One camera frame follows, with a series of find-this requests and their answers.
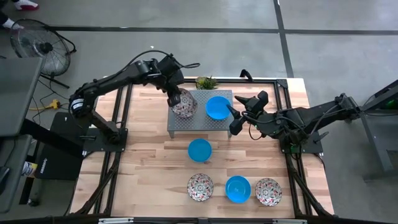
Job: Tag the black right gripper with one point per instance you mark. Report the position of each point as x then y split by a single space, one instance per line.
250 113

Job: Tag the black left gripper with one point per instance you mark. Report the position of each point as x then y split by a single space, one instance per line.
173 80

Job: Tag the blue plastic bowl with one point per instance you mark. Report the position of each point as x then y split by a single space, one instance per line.
237 189
217 109
200 150

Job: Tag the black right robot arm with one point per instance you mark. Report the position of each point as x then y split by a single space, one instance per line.
311 115

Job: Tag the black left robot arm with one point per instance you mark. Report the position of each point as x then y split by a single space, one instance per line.
109 79

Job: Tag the green succulent plant pot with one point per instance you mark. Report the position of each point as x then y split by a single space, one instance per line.
206 82

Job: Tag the grey perforated metal shelf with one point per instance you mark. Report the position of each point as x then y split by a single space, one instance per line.
202 124

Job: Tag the black Husky case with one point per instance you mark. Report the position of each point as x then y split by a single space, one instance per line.
56 165

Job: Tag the black floor fan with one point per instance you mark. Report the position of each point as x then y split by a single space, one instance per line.
46 48

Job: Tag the grey metal cart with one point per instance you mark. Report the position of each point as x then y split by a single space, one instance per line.
379 133

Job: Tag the grey desk top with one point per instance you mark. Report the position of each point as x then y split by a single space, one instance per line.
18 93

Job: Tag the white yellow container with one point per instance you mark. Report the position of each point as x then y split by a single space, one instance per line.
29 169

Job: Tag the person's foot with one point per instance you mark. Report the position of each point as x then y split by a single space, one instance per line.
26 4
11 24

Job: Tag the black aluminium table frame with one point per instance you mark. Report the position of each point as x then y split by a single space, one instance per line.
264 81

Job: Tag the silver metal bracket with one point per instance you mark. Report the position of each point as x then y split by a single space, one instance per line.
115 220
289 221

